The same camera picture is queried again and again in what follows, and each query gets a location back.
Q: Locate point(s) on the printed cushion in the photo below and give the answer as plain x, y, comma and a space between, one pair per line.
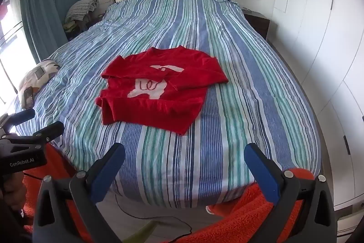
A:
42, 72

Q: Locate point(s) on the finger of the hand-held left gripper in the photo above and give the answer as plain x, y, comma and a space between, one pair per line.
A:
49, 131
24, 115

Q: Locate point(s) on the red knit sweater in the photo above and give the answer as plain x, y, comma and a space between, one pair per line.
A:
159, 106

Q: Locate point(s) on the white wardrobe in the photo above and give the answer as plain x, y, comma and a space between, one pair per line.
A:
318, 18

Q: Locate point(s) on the window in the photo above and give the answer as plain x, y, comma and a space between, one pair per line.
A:
8, 41

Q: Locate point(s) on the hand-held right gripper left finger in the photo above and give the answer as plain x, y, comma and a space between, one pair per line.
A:
109, 174

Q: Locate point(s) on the dark wooden nightstand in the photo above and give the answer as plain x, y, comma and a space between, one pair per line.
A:
257, 22

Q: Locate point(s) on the blue curtain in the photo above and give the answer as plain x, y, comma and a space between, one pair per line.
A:
48, 4

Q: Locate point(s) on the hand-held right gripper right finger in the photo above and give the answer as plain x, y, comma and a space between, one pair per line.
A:
261, 174

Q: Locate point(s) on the pile of folded clothes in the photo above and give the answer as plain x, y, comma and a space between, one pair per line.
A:
82, 6

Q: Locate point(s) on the striped bed sheet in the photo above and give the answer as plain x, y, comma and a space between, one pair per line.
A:
184, 163

